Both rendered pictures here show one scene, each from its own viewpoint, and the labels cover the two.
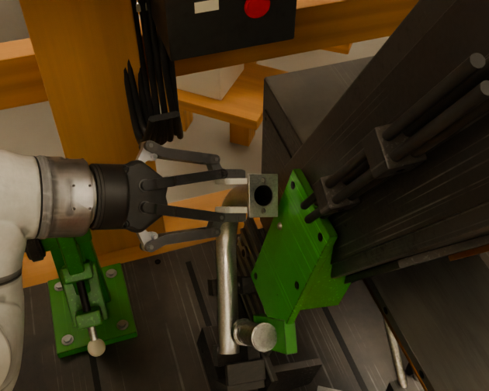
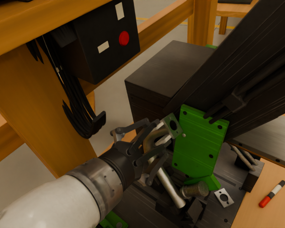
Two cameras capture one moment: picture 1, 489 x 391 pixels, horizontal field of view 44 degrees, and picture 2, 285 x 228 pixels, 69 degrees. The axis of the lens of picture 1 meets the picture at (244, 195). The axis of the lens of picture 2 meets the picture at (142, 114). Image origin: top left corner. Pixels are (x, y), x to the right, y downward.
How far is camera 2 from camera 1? 37 cm
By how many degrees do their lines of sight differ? 19
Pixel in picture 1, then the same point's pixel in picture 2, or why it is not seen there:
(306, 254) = (212, 139)
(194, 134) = not seen: hidden behind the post
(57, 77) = (29, 127)
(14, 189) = (76, 205)
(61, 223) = (110, 204)
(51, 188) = (96, 187)
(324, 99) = (156, 75)
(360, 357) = (216, 170)
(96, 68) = (48, 111)
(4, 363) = not seen: outside the picture
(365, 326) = not seen: hidden behind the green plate
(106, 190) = (120, 167)
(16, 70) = not seen: outside the picture
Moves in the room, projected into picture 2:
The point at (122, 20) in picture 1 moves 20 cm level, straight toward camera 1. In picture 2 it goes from (52, 79) to (104, 115)
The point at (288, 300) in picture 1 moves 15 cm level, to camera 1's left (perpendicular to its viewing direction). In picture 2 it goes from (207, 165) to (160, 201)
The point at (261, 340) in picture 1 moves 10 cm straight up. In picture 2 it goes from (204, 190) to (208, 171)
